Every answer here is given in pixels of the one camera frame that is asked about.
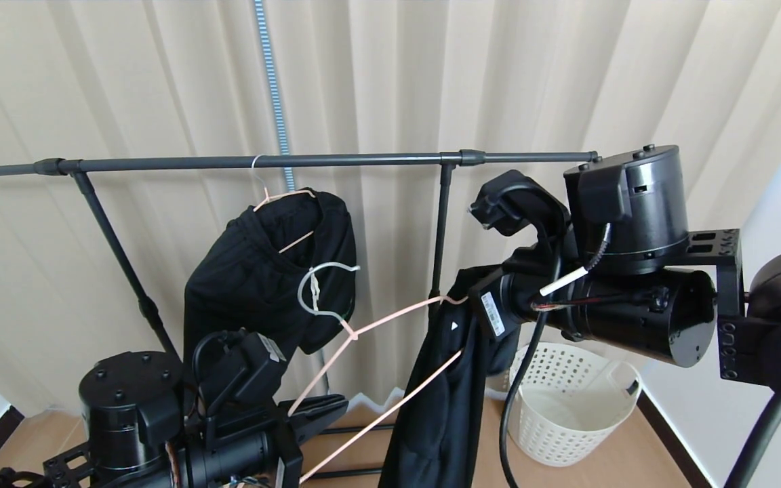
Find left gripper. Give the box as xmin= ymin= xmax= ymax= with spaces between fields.
xmin=179 ymin=418 xmax=305 ymax=488

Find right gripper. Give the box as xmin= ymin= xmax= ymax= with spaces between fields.
xmin=466 ymin=266 xmax=718 ymax=368

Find pink clothes hanger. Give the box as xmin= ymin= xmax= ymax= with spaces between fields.
xmin=250 ymin=156 xmax=317 ymax=256
xmin=287 ymin=262 xmax=470 ymax=484

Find black shorts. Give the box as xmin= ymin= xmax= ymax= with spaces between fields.
xmin=182 ymin=188 xmax=359 ymax=380

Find black shirt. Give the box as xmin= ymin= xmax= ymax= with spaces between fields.
xmin=378 ymin=264 xmax=521 ymax=488

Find white laundry basket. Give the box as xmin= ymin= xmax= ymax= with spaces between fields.
xmin=507 ymin=342 xmax=643 ymax=468

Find black clothes rack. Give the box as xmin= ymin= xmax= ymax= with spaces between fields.
xmin=0 ymin=150 xmax=599 ymax=481

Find silver ribbed tube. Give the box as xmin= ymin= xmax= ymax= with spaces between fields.
xmin=253 ymin=0 xmax=296 ymax=192

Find beige curtain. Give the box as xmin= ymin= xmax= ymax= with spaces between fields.
xmin=0 ymin=0 xmax=781 ymax=418

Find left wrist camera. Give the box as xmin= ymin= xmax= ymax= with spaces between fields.
xmin=191 ymin=329 xmax=290 ymax=426

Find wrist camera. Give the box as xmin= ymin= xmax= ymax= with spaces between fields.
xmin=468 ymin=169 xmax=574 ymax=272
xmin=191 ymin=329 xmax=290 ymax=426

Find black cable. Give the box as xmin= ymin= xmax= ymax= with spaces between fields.
xmin=191 ymin=329 xmax=246 ymax=390
xmin=725 ymin=347 xmax=781 ymax=488
xmin=498 ymin=203 xmax=591 ymax=488

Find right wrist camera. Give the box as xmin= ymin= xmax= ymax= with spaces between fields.
xmin=468 ymin=169 xmax=574 ymax=272

